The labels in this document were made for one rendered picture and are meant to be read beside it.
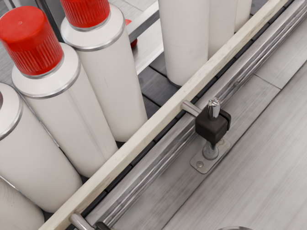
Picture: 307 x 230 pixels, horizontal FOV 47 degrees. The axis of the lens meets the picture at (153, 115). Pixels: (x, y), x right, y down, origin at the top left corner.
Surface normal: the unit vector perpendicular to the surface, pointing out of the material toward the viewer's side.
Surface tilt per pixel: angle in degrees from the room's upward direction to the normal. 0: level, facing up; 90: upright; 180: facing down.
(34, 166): 90
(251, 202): 0
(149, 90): 0
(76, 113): 90
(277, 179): 0
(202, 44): 90
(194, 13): 90
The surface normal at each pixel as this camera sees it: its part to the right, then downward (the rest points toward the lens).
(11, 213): 0.96, 0.18
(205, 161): -0.11, -0.52
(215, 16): -0.04, 0.85
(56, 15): 0.74, 0.53
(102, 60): 0.24, 0.81
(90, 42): 0.00, 0.22
